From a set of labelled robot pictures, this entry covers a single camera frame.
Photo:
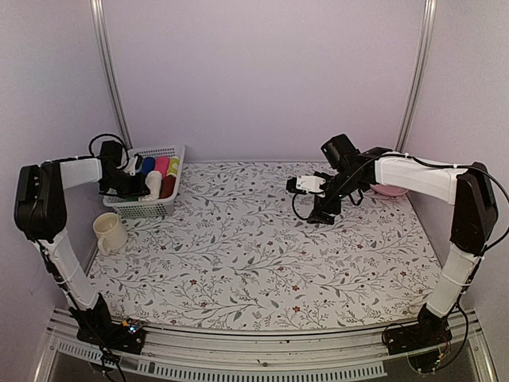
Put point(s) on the cream white towel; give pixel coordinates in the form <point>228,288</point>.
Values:
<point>153,182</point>

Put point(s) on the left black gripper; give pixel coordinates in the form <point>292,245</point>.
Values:
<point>139,189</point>

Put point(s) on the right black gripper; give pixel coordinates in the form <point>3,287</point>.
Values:
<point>321,217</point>

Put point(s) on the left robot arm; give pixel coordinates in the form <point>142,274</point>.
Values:
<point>40,213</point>

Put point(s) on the front aluminium rail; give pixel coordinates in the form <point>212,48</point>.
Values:
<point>172,353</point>

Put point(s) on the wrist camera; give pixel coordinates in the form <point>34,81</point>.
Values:
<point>133,165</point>
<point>306,185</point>

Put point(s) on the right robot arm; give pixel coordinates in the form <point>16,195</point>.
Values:
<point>468,189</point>

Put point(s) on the pink rolled towel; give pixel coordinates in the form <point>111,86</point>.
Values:
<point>161,165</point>

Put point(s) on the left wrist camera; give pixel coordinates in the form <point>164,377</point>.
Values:
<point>133,165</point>

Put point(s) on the aluminium frame post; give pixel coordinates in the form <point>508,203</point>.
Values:
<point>100,27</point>
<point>424,44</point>

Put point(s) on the cream ceramic mug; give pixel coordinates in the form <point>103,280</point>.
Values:
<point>110,233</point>

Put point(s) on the floral tablecloth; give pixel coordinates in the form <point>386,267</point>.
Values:
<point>236,254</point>

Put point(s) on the pink plate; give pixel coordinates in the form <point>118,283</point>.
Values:
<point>389,190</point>

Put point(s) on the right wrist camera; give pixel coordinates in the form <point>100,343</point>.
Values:
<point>306,185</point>

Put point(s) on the white plastic basket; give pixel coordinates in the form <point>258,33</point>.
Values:
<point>160,207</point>

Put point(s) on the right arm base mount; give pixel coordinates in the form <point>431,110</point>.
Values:
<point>425,342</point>

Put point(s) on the dark blue rolled towel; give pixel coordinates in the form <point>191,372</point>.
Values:
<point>148,165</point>

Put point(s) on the maroon rolled towel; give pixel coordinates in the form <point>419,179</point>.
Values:
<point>167,186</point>

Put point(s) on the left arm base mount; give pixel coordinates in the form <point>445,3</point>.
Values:
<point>113,337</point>

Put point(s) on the yellow-green dotted rolled towel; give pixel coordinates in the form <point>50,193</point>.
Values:
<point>173,167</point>

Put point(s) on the left aluminium frame post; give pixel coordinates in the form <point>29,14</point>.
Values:
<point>100,27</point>

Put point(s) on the right aluminium frame post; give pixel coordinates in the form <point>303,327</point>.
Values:
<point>424,44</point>

